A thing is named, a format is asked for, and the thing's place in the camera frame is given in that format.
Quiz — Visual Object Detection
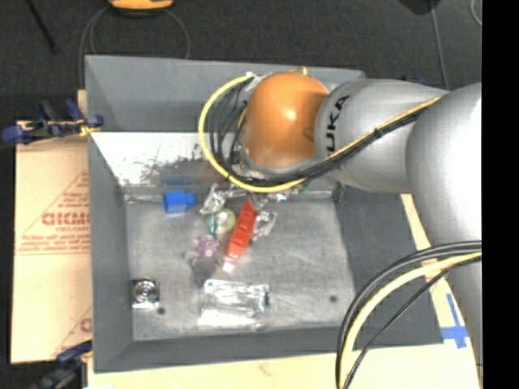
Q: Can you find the blue plastic block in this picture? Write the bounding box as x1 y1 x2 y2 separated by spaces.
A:
162 190 198 214

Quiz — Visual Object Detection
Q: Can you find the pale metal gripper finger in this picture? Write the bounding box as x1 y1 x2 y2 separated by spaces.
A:
251 200 279 241
199 183 236 215

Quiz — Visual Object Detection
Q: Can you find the purple small packet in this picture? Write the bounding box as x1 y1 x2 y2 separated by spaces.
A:
196 234 221 259

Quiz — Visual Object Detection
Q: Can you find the pale yellow ball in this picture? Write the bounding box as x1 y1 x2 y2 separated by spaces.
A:
206 207 238 236

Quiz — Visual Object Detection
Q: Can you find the grey metal bin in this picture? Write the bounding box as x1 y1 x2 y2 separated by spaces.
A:
84 54 444 372

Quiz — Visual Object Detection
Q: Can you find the brown cardboard board red print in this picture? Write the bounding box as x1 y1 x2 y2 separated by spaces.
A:
10 135 94 365

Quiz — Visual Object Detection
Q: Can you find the dark grey flat piece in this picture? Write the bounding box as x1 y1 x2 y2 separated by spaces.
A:
190 256 221 287

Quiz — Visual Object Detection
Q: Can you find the round silver metal tin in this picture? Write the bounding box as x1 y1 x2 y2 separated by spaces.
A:
130 278 161 311

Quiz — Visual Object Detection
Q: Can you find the red plastic tool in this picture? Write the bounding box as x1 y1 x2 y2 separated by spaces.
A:
224 199 258 273

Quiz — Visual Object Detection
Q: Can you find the clear plastic bottle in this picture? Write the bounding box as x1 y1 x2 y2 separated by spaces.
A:
197 279 272 320

